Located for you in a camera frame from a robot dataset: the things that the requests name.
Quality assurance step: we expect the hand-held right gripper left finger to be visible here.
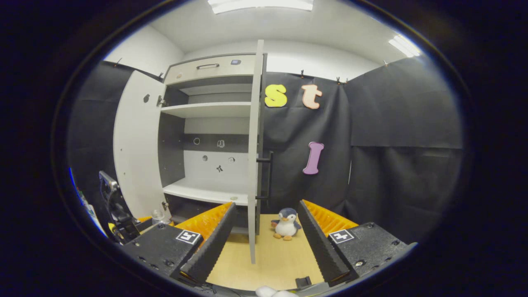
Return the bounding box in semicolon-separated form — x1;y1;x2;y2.
124;201;238;287

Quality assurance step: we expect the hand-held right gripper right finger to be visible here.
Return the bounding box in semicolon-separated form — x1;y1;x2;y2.
297;200;417;287

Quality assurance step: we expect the clear bottle with red label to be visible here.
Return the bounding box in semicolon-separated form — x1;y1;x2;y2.
151;208;173;226

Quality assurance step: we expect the white cabinet door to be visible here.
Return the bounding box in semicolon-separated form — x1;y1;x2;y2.
247;40;273;264
113;70;172;219

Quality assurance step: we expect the white and grey cabinet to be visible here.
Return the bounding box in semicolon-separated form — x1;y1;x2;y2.
158;53;268;236

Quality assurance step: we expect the penguin plush toy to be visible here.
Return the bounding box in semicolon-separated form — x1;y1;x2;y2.
271;207;302;241

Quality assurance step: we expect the black backdrop cloth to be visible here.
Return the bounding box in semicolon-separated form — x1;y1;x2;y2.
68;56;464;244

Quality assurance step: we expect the small ceiling light panel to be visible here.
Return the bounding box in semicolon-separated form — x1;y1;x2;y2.
389;35;421;57

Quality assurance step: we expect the long ceiling light panel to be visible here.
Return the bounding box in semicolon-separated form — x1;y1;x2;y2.
207;0;314;15

